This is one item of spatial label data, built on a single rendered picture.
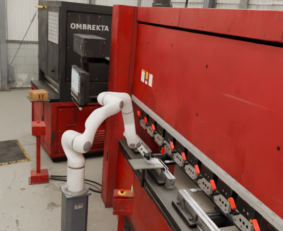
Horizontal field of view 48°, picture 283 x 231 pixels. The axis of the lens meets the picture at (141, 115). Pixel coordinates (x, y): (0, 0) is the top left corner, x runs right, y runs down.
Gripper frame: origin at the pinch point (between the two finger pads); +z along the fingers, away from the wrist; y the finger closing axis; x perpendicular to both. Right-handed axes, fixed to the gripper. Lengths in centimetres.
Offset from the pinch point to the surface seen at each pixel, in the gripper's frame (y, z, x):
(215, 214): -65, 35, -10
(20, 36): 691, -64, 23
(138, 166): -5.1, -0.8, 10.7
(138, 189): 8.6, 29.1, 24.0
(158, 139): 1.1, -5.3, -17.3
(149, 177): -3.0, 16.3, 9.6
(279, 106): -126, -62, -53
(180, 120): -33, -29, -34
